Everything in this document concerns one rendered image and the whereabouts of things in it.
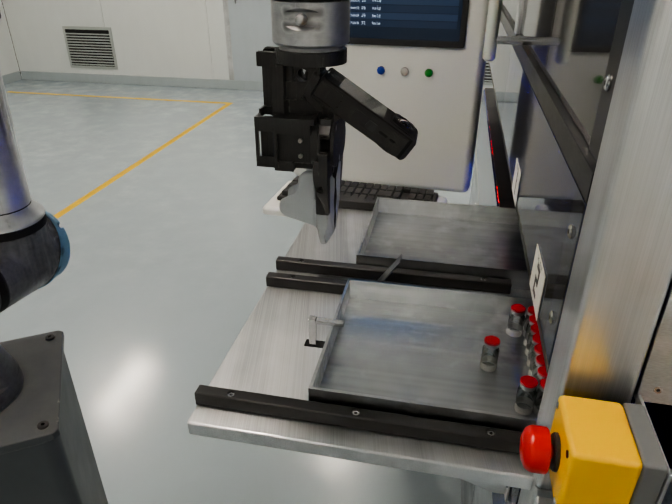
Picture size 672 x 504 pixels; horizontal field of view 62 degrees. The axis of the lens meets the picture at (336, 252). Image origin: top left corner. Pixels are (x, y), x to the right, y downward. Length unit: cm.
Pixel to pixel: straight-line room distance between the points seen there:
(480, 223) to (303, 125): 69
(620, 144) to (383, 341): 47
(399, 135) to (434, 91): 91
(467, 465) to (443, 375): 14
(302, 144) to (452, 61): 92
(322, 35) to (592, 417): 41
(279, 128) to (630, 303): 36
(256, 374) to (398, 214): 56
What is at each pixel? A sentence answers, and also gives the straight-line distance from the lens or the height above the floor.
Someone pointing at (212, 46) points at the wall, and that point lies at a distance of 660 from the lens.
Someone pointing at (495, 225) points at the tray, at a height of 88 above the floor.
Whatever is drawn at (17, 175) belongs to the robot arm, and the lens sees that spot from 93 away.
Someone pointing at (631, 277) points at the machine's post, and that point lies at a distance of 52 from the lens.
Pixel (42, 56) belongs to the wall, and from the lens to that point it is 771.
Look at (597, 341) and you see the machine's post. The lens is 55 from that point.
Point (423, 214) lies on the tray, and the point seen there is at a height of 89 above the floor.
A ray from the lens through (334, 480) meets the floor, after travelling 178.
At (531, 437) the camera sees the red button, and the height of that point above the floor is 101.
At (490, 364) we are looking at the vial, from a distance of 78.
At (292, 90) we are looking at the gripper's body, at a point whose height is 125.
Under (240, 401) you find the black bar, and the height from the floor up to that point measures 90.
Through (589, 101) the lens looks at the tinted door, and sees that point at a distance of 63.
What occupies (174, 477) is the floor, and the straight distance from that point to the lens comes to 185.
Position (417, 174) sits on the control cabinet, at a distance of 154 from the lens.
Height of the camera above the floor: 138
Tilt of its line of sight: 28 degrees down
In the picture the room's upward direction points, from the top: straight up
